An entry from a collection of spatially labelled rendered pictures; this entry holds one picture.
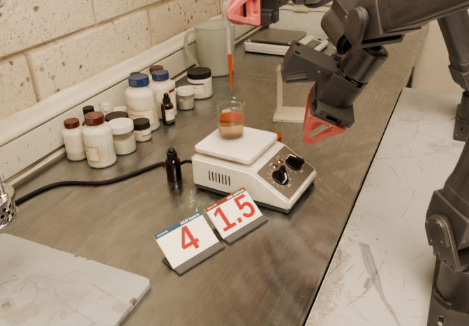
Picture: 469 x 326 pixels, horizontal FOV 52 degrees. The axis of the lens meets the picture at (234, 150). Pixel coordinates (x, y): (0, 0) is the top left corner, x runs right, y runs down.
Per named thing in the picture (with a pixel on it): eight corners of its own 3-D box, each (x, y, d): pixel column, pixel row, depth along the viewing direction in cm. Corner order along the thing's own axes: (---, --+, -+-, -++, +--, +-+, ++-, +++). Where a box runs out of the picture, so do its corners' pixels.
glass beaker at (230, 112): (211, 139, 92) (209, 100, 88) (229, 129, 96) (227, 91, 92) (236, 148, 88) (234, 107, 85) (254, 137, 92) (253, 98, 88)
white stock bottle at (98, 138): (112, 152, 107) (105, 107, 102) (120, 164, 102) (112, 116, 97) (85, 159, 105) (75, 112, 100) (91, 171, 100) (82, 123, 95)
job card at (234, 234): (268, 220, 83) (268, 199, 81) (229, 244, 77) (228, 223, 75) (243, 206, 87) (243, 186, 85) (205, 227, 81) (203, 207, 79)
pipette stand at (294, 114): (308, 110, 124) (310, 61, 118) (306, 123, 117) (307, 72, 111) (277, 109, 125) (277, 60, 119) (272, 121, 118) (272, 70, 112)
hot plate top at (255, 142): (279, 137, 93) (279, 133, 92) (249, 165, 84) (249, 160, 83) (225, 126, 98) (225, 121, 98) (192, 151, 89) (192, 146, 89)
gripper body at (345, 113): (313, 116, 76) (338, 81, 71) (312, 79, 84) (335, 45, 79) (348, 131, 78) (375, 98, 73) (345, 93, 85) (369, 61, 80)
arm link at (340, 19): (306, 35, 80) (325, -31, 71) (352, 28, 83) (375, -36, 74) (338, 83, 74) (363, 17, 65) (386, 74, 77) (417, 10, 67)
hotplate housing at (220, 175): (317, 181, 93) (318, 144, 90) (288, 216, 83) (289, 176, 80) (218, 156, 104) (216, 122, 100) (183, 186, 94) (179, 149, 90)
